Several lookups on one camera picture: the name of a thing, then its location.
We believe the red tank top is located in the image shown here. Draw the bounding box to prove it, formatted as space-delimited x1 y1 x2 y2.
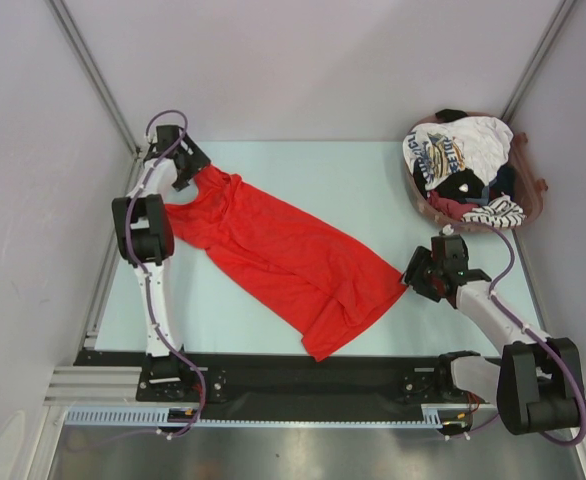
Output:
166 166 407 362

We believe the navy white striped tank top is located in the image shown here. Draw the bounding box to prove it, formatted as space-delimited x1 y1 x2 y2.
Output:
462 195 527 229

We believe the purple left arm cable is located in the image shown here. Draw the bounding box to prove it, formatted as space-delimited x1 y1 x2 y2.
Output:
125 109 209 441

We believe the aluminium frame rail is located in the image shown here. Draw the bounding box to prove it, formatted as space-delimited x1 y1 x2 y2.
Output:
44 366 141 406

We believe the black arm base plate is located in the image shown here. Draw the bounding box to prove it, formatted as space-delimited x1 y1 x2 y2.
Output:
72 349 504 422

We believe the maroon tank top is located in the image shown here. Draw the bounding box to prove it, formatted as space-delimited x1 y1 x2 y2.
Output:
427 191 477 221

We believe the white slotted cable duct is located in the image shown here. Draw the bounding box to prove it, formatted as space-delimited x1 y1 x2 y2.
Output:
65 406 468 430

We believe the white printed tank top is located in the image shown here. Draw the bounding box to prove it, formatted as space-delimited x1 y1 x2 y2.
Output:
402 116 514 190

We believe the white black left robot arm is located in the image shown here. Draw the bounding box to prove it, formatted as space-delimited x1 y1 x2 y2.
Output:
111 125 210 402

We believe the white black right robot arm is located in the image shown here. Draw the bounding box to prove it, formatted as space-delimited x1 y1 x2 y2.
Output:
403 234 586 446

